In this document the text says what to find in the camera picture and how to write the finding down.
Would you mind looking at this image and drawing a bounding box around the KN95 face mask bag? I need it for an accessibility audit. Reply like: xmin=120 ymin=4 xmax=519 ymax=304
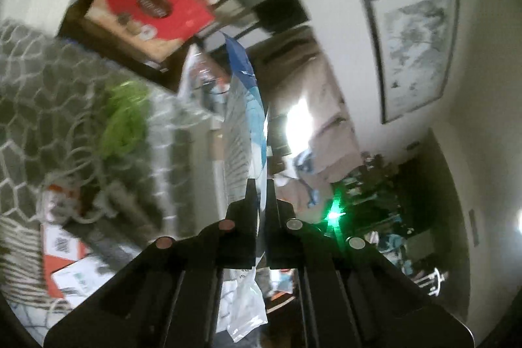
xmin=216 ymin=35 xmax=268 ymax=347

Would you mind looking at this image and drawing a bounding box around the orange white small box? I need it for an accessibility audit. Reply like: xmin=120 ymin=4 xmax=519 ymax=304
xmin=41 ymin=184 xmax=88 ymax=299

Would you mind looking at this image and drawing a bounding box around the lime green cable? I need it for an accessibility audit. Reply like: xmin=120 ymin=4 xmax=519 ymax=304
xmin=98 ymin=80 xmax=150 ymax=159

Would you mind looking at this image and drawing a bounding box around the grey hexagon pattern blanket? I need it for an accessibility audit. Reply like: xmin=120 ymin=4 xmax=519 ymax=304
xmin=1 ymin=20 xmax=204 ymax=313

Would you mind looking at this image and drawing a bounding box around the brown sofa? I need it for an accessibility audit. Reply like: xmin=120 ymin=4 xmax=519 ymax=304
xmin=266 ymin=54 xmax=362 ymax=210

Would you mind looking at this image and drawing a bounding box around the framed grey picture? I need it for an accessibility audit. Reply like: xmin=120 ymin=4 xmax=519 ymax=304
xmin=362 ymin=0 xmax=460 ymax=125

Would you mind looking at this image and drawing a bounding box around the red Collection gift box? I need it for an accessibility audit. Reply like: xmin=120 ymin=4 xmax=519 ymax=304
xmin=86 ymin=0 xmax=214 ymax=62

